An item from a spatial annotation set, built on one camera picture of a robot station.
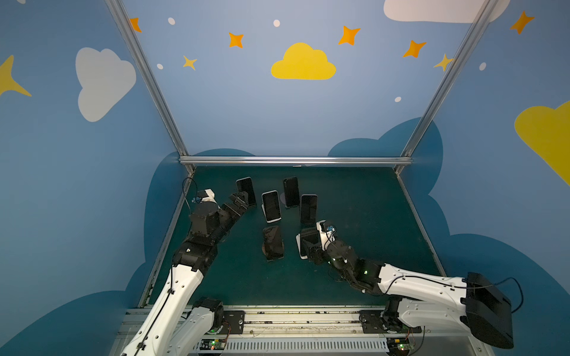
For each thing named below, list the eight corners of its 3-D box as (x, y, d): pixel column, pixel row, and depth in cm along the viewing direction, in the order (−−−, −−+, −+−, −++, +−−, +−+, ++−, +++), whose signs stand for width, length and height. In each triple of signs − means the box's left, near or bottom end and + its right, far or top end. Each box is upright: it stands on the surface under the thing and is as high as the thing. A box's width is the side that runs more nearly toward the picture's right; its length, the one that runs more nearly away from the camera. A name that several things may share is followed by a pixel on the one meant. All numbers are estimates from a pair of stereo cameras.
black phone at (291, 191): (285, 207, 108) (286, 190, 98) (284, 194, 114) (284, 177, 103) (297, 206, 109) (299, 189, 99) (296, 194, 114) (297, 176, 104)
